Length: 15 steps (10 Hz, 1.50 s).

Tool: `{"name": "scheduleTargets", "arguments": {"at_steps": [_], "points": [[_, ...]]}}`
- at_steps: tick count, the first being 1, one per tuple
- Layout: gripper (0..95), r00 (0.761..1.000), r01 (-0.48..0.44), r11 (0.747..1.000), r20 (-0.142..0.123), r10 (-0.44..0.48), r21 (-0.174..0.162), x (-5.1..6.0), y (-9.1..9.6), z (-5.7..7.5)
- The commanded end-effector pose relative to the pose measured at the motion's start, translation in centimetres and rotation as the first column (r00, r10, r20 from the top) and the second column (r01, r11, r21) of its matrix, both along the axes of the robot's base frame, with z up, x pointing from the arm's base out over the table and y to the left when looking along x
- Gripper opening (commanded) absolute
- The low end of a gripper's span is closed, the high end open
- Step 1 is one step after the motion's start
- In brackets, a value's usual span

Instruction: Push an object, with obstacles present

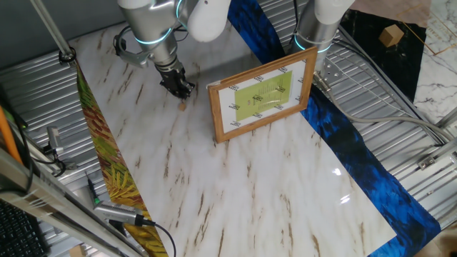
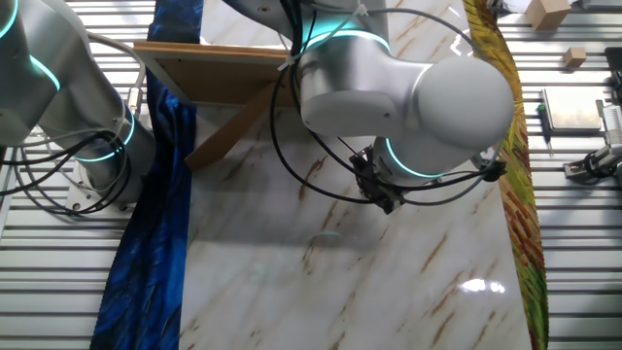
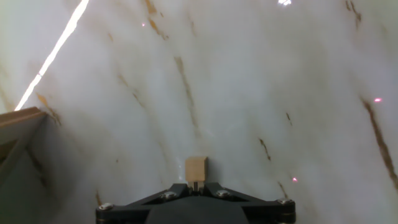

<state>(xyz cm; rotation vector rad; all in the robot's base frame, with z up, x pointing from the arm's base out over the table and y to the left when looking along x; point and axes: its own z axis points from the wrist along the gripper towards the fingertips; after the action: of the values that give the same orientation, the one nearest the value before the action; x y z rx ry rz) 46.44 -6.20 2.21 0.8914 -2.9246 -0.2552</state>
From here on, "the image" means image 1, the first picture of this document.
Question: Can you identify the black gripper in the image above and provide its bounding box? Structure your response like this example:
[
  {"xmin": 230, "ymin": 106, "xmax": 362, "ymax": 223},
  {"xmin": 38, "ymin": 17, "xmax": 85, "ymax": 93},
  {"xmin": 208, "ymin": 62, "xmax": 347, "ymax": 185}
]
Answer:
[{"xmin": 154, "ymin": 56, "xmax": 196, "ymax": 100}]

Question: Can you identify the large wooden cube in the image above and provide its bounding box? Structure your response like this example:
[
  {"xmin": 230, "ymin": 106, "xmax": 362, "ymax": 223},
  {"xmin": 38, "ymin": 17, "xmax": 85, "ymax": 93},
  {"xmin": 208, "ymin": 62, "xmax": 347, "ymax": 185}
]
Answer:
[{"xmin": 378, "ymin": 24, "xmax": 405, "ymax": 48}]

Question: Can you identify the yellow green painted mat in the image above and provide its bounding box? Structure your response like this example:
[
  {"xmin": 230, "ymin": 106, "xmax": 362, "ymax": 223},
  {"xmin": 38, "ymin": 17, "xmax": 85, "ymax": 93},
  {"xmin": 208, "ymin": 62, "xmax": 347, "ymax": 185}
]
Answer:
[{"xmin": 75, "ymin": 62, "xmax": 169, "ymax": 257}]

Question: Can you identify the white marble pattern sheet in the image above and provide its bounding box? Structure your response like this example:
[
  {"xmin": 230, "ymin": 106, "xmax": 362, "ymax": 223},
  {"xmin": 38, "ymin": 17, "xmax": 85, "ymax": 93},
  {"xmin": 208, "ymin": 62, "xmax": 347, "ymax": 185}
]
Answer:
[{"xmin": 69, "ymin": 14, "xmax": 398, "ymax": 257}]

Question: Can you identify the thin aluminium pole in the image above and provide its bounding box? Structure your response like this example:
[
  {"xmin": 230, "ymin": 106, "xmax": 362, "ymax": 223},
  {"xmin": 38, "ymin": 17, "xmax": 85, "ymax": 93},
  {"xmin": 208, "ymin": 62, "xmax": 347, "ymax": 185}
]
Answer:
[{"xmin": 30, "ymin": 0, "xmax": 76, "ymax": 64}]

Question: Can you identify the orange pole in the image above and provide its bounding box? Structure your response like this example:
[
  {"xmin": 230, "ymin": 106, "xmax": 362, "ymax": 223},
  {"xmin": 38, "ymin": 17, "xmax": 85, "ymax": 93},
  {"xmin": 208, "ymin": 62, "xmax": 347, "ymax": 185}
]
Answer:
[{"xmin": 0, "ymin": 106, "xmax": 23, "ymax": 165}]

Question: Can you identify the black marble pattern sheet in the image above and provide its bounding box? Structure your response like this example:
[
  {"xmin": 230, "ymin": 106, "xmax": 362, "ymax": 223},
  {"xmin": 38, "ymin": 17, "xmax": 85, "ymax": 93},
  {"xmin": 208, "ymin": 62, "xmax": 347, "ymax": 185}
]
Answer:
[{"xmin": 338, "ymin": 9, "xmax": 428, "ymax": 103}]

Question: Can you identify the blue painted mat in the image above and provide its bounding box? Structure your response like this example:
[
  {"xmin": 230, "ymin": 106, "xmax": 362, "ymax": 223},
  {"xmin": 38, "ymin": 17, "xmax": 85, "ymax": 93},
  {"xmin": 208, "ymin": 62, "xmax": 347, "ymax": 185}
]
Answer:
[{"xmin": 227, "ymin": 0, "xmax": 442, "ymax": 257}]

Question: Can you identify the black keyboard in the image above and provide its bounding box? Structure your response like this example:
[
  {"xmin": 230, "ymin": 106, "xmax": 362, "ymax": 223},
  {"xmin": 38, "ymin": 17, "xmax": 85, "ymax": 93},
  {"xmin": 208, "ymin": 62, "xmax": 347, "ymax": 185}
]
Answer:
[{"xmin": 0, "ymin": 199, "xmax": 49, "ymax": 257}]

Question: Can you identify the white gold lined sheet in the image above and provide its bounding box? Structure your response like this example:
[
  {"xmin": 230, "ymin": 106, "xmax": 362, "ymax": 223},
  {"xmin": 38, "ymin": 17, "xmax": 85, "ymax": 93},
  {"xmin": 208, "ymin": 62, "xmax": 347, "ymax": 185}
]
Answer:
[{"xmin": 403, "ymin": 0, "xmax": 457, "ymax": 126}]

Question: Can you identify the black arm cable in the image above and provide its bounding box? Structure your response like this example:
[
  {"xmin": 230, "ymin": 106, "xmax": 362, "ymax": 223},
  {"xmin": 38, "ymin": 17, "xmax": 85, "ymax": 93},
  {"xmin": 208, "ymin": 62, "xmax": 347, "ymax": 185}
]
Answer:
[{"xmin": 173, "ymin": 23, "xmax": 190, "ymax": 43}]

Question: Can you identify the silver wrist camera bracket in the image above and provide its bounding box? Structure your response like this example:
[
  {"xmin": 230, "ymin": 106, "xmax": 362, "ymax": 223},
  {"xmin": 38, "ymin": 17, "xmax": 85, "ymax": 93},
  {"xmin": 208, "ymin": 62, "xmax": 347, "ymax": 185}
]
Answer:
[{"xmin": 113, "ymin": 24, "xmax": 151, "ymax": 69}]

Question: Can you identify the wooden picture frame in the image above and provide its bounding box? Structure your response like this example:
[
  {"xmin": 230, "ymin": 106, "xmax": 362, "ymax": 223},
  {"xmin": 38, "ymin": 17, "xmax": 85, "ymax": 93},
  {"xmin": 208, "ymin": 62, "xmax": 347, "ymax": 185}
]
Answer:
[{"xmin": 206, "ymin": 45, "xmax": 318, "ymax": 143}]

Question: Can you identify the black ring clamp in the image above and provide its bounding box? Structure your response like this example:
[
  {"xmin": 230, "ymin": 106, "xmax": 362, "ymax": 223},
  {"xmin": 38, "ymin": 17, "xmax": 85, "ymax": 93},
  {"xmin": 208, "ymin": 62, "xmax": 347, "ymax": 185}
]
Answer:
[{"xmin": 59, "ymin": 47, "xmax": 77, "ymax": 66}]

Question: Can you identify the black base cable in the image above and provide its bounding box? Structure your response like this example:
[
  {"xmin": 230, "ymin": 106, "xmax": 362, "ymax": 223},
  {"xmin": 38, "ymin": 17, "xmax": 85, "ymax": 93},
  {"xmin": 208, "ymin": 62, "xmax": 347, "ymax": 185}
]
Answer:
[{"xmin": 291, "ymin": 0, "xmax": 303, "ymax": 42}]

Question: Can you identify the silver ribbed camera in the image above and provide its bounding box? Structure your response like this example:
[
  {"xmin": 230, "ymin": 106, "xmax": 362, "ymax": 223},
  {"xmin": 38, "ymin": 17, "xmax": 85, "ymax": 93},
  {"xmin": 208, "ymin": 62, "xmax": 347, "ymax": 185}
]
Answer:
[{"xmin": 93, "ymin": 200, "xmax": 146, "ymax": 226}]

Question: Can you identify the black camera cable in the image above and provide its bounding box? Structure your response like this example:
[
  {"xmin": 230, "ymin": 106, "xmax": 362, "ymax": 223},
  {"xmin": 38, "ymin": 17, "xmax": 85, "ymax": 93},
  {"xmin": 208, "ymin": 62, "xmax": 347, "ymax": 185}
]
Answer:
[{"xmin": 141, "ymin": 218, "xmax": 178, "ymax": 257}]

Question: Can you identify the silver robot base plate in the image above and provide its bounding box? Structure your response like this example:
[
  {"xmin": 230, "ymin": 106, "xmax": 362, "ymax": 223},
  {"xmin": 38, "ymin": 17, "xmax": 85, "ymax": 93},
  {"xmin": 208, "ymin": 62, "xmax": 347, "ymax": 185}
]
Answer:
[{"xmin": 319, "ymin": 53, "xmax": 343, "ymax": 85}]

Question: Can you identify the thick black cable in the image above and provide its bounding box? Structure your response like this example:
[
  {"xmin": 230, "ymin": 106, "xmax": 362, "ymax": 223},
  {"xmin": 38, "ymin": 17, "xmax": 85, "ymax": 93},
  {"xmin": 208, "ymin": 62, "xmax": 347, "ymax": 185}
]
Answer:
[{"xmin": 0, "ymin": 85, "xmax": 35, "ymax": 196}]

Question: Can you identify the aluminium frame bar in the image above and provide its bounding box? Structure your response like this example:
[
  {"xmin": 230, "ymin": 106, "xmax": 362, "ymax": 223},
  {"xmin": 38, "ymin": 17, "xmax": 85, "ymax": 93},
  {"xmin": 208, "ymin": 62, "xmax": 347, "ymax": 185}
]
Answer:
[{"xmin": 0, "ymin": 148, "xmax": 144, "ymax": 257}]

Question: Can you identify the thick grey base cable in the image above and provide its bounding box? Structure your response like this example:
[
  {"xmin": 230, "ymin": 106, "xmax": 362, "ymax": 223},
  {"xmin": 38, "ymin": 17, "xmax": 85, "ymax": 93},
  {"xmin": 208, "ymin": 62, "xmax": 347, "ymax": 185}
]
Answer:
[{"xmin": 313, "ymin": 71, "xmax": 455, "ymax": 143}]

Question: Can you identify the aluminium profile rail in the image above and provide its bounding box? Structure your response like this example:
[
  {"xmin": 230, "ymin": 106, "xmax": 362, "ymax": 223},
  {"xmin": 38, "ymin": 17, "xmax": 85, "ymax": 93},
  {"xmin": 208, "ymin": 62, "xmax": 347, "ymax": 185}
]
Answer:
[
  {"xmin": 433, "ymin": 106, "xmax": 457, "ymax": 130},
  {"xmin": 416, "ymin": 137, "xmax": 457, "ymax": 171}
]

